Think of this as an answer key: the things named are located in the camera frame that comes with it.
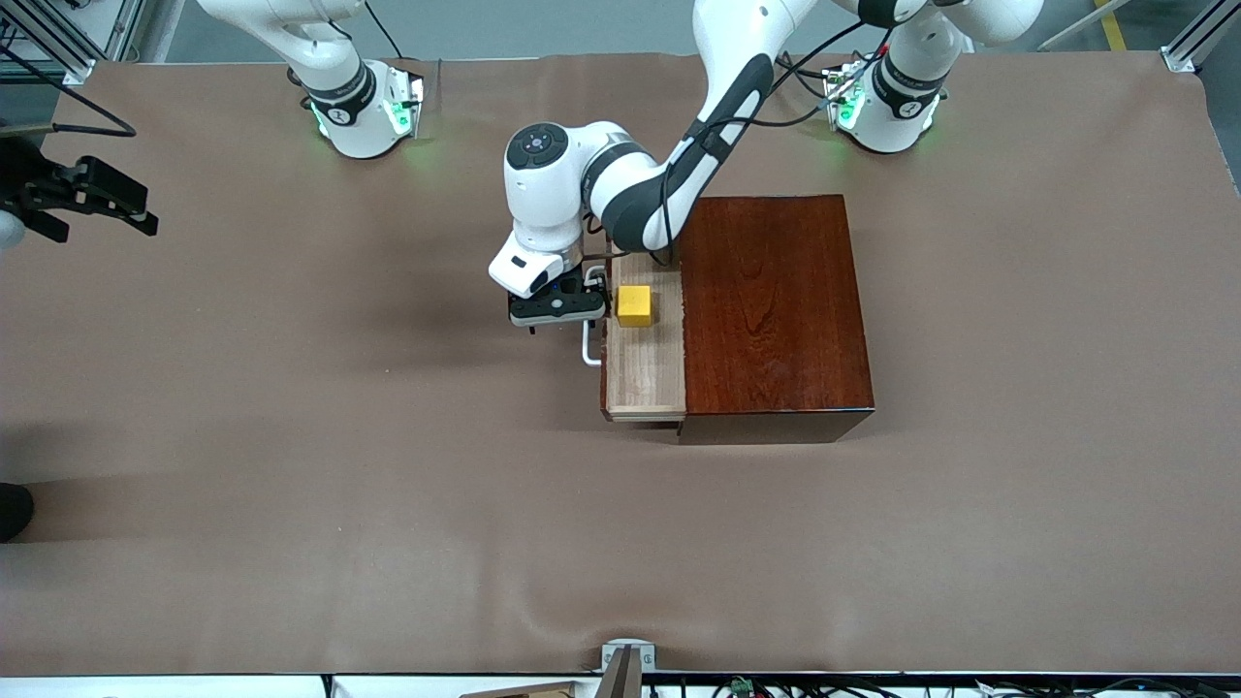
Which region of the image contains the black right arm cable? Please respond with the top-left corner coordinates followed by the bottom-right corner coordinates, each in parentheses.
top-left (0, 92), bottom-right (138, 140)

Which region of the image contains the tan wooden board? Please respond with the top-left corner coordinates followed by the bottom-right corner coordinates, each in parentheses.
top-left (461, 682), bottom-right (575, 698)

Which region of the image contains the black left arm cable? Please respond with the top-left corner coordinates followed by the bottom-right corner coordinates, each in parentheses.
top-left (659, 19), bottom-right (898, 268)

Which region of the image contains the black left base cable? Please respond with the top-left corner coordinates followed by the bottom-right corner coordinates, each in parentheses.
top-left (776, 50), bottom-right (840, 100)

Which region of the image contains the brown table mat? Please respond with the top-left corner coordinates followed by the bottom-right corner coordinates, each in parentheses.
top-left (0, 50), bottom-right (1241, 677)

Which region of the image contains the dark brown wooden cabinet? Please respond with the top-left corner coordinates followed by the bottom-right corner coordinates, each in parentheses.
top-left (676, 194), bottom-right (876, 445)

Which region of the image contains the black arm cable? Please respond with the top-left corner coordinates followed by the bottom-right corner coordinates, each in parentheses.
top-left (0, 92), bottom-right (138, 140)
top-left (659, 19), bottom-right (898, 268)

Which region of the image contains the black right base cable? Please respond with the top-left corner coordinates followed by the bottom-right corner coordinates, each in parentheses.
top-left (364, 0), bottom-right (405, 61)

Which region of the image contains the light wood drawer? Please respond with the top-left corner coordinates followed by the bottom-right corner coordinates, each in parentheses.
top-left (601, 250), bottom-right (689, 425)

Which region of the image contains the grey metal clamp bracket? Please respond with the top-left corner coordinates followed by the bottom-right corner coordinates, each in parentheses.
top-left (593, 639), bottom-right (657, 698)

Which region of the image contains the yellow floor tape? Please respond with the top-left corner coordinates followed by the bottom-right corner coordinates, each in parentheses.
top-left (1096, 0), bottom-right (1131, 52)

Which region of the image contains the black rounded object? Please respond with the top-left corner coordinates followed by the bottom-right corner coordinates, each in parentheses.
top-left (0, 483), bottom-right (36, 544)

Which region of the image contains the white table edge rail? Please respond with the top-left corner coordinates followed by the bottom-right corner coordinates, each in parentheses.
top-left (0, 674), bottom-right (607, 698)

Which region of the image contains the black base cable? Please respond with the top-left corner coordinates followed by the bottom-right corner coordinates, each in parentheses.
top-left (776, 50), bottom-right (840, 100)
top-left (364, 0), bottom-right (405, 61)

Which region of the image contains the aluminium frame profile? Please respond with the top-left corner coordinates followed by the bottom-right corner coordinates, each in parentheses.
top-left (0, 0), bottom-right (146, 88)
top-left (1159, 0), bottom-right (1241, 74)

